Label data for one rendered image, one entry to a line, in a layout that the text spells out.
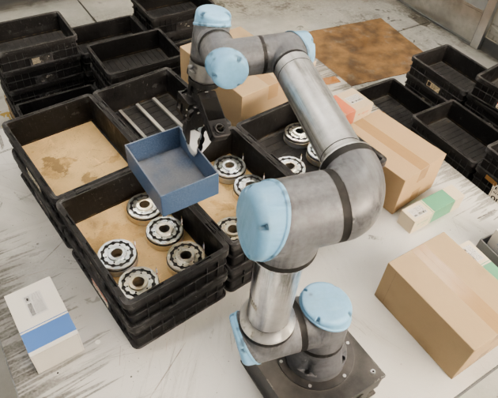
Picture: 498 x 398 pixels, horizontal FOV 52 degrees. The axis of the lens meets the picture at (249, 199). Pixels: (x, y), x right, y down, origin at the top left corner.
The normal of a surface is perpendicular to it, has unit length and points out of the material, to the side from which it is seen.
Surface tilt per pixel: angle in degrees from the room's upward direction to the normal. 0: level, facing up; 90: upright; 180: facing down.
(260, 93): 90
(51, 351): 90
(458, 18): 90
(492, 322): 0
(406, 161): 0
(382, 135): 0
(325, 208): 39
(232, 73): 88
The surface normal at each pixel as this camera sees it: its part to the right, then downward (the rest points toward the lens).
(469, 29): -0.84, 0.36
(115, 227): 0.06, -0.69
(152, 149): 0.54, 0.63
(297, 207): 0.18, -0.20
